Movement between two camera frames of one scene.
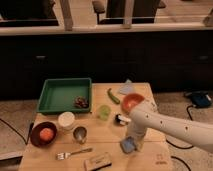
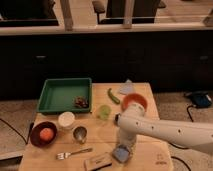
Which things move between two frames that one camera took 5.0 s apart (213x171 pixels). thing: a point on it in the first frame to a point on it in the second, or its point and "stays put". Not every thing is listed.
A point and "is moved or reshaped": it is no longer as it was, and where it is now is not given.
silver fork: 66,155 stays put
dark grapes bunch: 81,102 stays put
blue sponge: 128,145 is moved or reshaped
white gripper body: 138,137 to 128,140
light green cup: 104,112 stays put
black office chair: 112,11 stays put
